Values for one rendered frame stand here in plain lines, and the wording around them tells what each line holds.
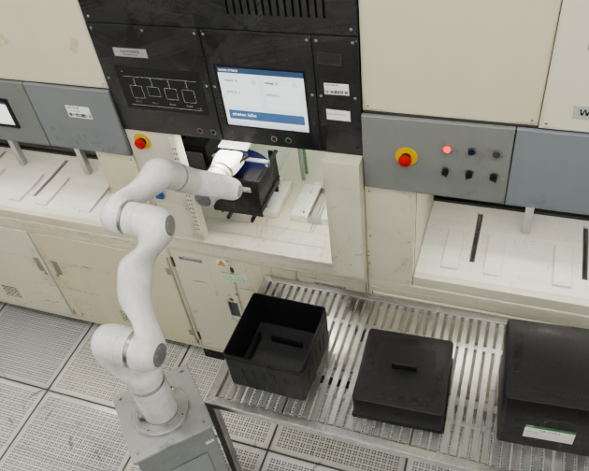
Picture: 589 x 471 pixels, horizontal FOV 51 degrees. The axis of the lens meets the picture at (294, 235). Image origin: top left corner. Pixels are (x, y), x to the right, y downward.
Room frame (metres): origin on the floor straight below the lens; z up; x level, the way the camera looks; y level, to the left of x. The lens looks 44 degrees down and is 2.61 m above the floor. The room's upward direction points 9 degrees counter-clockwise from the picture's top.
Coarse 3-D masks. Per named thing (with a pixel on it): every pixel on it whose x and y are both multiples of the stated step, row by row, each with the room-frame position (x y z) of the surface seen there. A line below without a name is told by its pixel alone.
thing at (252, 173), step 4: (244, 164) 2.01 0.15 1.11; (248, 164) 2.00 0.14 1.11; (252, 164) 1.99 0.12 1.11; (256, 164) 1.99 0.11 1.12; (260, 164) 1.98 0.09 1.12; (264, 164) 1.97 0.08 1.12; (240, 168) 2.02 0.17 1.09; (244, 168) 2.01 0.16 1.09; (248, 168) 2.00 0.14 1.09; (252, 168) 2.00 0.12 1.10; (256, 168) 1.99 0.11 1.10; (260, 168) 1.98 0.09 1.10; (240, 172) 2.02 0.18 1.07; (244, 172) 2.01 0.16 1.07; (248, 172) 2.01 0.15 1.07; (252, 172) 2.00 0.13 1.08; (256, 172) 1.99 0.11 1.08; (260, 172) 1.98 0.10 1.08; (236, 176) 2.03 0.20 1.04; (240, 176) 2.02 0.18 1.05; (244, 176) 2.01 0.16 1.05; (248, 176) 2.01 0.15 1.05; (252, 176) 2.00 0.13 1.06; (256, 176) 1.99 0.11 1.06
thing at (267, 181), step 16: (224, 144) 1.96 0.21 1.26; (240, 144) 1.94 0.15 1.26; (256, 160) 1.93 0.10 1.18; (272, 160) 1.95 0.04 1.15; (272, 176) 1.96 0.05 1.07; (256, 192) 1.83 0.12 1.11; (272, 192) 1.94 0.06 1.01; (224, 208) 1.90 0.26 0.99; (240, 208) 1.87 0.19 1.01; (256, 208) 1.84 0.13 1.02
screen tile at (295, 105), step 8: (264, 80) 1.69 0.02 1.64; (272, 80) 1.68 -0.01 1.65; (280, 80) 1.67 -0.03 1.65; (288, 80) 1.66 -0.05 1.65; (264, 88) 1.70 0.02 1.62; (272, 88) 1.68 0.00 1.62; (280, 88) 1.67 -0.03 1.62; (288, 88) 1.66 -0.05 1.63; (296, 96) 1.65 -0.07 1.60; (272, 104) 1.69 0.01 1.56; (280, 104) 1.68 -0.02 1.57; (288, 104) 1.67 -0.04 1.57; (296, 104) 1.65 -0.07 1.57
